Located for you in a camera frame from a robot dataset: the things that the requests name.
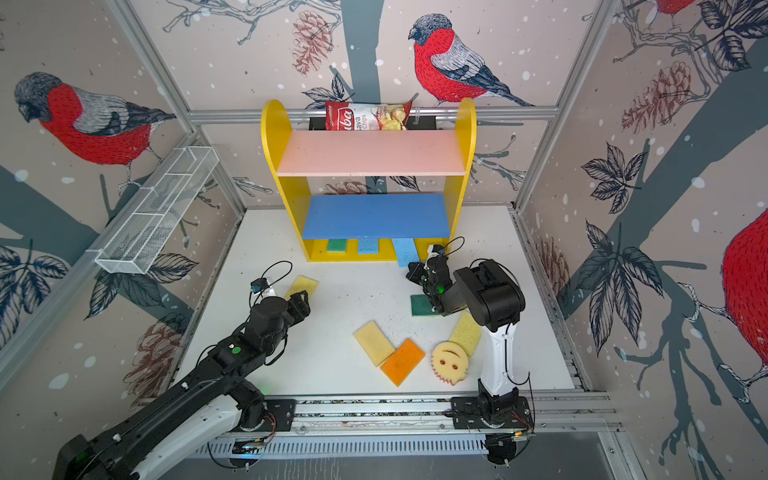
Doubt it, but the dark green sponge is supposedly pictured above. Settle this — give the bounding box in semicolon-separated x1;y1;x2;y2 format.
410;294;435;317

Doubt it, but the blue sponge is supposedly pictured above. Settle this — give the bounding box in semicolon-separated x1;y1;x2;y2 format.
392;238;420;268
357;238;379;255

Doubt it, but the pale yellow sponge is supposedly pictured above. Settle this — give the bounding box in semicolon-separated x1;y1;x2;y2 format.
353;321;395;367

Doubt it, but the orange sponge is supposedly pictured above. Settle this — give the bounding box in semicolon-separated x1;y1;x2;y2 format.
380;339;425;387

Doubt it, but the light green sponge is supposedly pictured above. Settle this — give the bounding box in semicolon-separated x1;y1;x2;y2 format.
326;239;347;254

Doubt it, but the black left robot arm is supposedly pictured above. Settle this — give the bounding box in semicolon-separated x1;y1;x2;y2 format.
52;290;311;479

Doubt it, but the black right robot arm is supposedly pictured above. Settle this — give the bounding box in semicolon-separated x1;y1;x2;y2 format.
406;245;534;432

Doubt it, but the yellow shelf with coloured boards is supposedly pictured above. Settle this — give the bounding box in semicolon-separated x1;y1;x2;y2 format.
261;99;478;262

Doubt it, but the yellow sponge far left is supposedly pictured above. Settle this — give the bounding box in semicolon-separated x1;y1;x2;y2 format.
284;275;319;300

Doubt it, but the yellow sponge right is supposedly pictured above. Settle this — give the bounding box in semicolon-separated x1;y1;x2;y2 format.
449;310;483;357

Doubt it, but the yellow smiley face sponge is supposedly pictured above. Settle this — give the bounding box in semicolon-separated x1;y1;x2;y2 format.
431;341;469;385

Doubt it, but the red cassava chips bag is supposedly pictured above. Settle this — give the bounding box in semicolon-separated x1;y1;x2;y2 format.
325;101;412;131

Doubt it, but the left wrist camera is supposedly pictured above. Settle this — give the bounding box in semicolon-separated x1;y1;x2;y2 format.
250;277;275;298

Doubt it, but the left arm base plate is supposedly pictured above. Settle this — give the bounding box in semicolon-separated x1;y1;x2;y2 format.
234;398;297;434

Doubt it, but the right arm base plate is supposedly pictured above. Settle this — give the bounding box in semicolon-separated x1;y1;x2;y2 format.
449;397;534;431

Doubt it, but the white wire mesh basket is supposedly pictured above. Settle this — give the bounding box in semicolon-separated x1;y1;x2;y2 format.
95;146;219;274

